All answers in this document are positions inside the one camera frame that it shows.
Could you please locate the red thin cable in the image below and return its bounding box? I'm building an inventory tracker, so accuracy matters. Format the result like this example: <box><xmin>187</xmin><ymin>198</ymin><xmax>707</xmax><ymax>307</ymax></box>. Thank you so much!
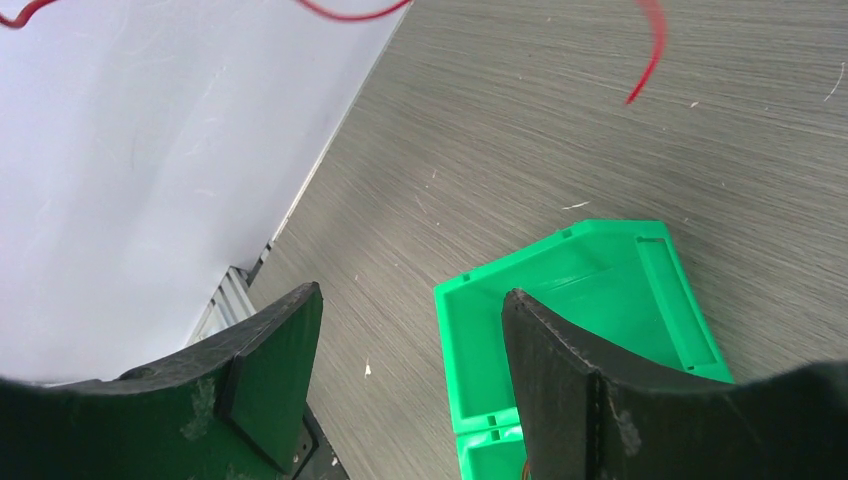
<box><xmin>0</xmin><ymin>0</ymin><xmax>669</xmax><ymax>107</ymax></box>

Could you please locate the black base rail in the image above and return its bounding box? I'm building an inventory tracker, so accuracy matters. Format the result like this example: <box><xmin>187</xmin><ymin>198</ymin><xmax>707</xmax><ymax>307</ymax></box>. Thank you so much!
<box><xmin>290</xmin><ymin>405</ymin><xmax>350</xmax><ymax>480</ymax></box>

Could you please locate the green plastic bin left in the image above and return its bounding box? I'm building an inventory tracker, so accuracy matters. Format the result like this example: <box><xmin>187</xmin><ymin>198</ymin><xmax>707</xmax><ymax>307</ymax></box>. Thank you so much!
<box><xmin>433</xmin><ymin>219</ymin><xmax>732</xmax><ymax>435</ymax></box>

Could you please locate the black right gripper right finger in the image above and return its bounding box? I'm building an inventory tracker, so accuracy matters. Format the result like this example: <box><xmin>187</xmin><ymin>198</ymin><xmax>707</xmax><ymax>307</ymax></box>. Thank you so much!
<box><xmin>502</xmin><ymin>289</ymin><xmax>847</xmax><ymax>479</ymax></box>

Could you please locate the green plastic bin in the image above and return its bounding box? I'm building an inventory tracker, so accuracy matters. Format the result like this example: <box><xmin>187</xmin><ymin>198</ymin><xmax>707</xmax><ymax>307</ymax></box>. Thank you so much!
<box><xmin>433</xmin><ymin>219</ymin><xmax>732</xmax><ymax>435</ymax></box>
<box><xmin>456</xmin><ymin>425</ymin><xmax>527</xmax><ymax>480</ymax></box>

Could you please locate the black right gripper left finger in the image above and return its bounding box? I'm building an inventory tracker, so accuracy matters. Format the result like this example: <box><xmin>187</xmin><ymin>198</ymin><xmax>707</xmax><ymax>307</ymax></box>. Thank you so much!
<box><xmin>1</xmin><ymin>282</ymin><xmax>323</xmax><ymax>479</ymax></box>

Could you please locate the green plastic bin middle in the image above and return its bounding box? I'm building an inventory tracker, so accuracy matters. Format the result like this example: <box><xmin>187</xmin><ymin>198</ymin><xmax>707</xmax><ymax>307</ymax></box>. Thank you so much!
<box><xmin>456</xmin><ymin>425</ymin><xmax>527</xmax><ymax>480</ymax></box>

